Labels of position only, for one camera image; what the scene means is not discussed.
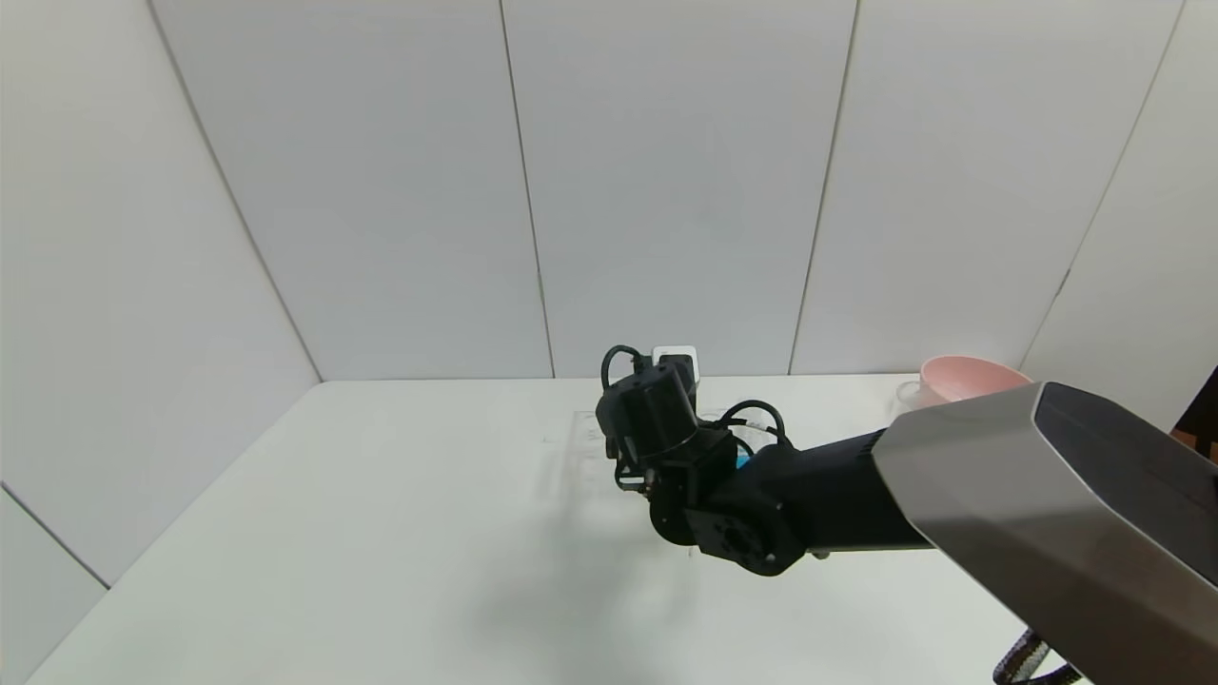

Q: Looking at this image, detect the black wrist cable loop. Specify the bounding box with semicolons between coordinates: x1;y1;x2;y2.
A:
717;399;792;448

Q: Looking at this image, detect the braided black arm cable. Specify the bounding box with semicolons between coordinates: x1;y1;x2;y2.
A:
992;628;1088;685

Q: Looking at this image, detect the black camera cable loop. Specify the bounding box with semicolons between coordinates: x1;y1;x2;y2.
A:
600;344;654;391

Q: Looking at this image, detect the dark furniture beside table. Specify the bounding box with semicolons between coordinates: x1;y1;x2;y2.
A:
1174;369;1218;462

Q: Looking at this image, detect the clear glass beaker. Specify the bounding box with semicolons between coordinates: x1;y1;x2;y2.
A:
894;381;943;421

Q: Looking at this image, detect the black and white wrist camera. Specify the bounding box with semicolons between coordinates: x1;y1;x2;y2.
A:
651;346;701;387

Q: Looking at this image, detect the pink plastic bowl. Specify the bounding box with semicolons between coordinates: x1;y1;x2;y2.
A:
919;356;1034;406

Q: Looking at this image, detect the clear plastic test tube rack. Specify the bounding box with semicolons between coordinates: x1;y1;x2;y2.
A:
567;407;658;498

